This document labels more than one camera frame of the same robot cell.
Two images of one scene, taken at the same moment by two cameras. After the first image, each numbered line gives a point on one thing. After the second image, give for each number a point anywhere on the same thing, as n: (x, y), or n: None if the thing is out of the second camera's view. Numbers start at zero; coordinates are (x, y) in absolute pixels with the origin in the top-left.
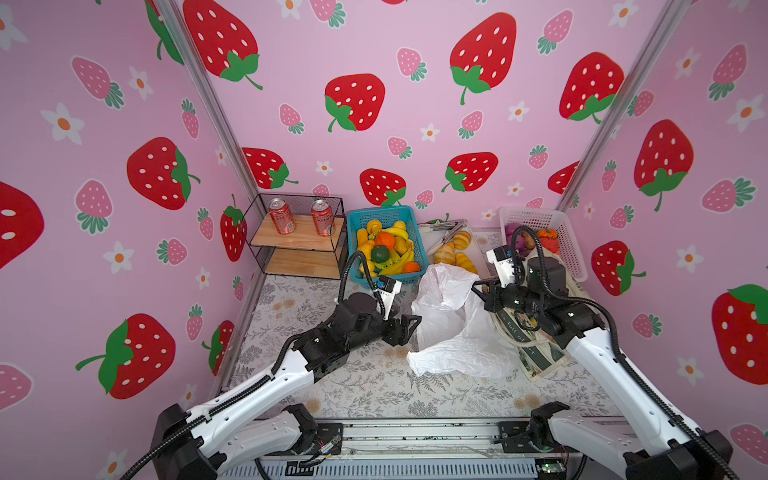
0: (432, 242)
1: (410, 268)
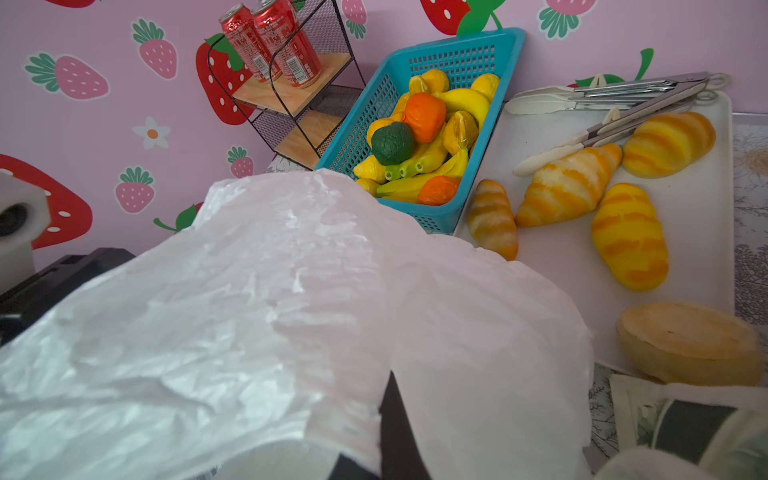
0: (696, 207)
1: (438, 190)
